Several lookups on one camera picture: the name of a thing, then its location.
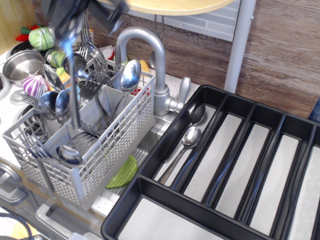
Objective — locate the steel spoon in tray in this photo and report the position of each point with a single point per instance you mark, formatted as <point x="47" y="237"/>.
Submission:
<point x="189" y="140"/>

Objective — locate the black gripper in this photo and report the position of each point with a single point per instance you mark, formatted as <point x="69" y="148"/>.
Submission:
<point x="66" y="17"/>

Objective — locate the large upright steel spoon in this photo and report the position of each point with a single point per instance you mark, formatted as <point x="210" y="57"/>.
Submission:
<point x="127" y="80"/>

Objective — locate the steel pot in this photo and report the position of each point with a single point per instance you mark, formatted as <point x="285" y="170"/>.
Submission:
<point x="21" y="65"/>

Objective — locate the light wooden shelf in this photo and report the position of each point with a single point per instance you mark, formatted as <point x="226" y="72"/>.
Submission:
<point x="176" y="7"/>

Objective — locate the front steel spoon in basket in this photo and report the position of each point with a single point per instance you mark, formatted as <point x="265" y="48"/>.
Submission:
<point x="69" y="156"/>

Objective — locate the upright steel fork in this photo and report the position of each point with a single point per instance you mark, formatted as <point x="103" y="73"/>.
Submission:
<point x="118" y="60"/>

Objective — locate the purple toy onion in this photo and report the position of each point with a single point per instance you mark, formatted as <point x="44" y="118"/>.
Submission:
<point x="32" y="83"/>

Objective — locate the white metal post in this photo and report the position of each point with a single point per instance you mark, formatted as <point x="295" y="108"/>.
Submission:
<point x="241" y="34"/>

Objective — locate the green toy cabbage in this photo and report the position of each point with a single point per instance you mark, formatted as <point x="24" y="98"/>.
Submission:
<point x="41" y="38"/>

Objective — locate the small steel spoon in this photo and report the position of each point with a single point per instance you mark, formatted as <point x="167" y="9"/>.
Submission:
<point x="74" y="109"/>

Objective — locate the dark spoon in tray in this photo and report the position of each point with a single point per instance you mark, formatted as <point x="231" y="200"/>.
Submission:
<point x="198" y="115"/>

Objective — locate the silver faucet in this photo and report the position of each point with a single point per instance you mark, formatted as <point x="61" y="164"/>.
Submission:
<point x="163" y="102"/>

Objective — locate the green plate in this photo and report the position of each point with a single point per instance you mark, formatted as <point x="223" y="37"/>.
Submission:
<point x="125" y="174"/>

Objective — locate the grey plastic cutlery basket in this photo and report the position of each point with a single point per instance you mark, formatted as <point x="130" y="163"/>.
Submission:
<point x="102" y="159"/>

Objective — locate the steel forks at basket corner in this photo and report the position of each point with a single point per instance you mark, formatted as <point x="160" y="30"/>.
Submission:
<point x="34" y="145"/>

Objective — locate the black cutlery tray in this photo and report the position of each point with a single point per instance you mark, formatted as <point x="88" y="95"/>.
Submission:
<point x="254" y="175"/>

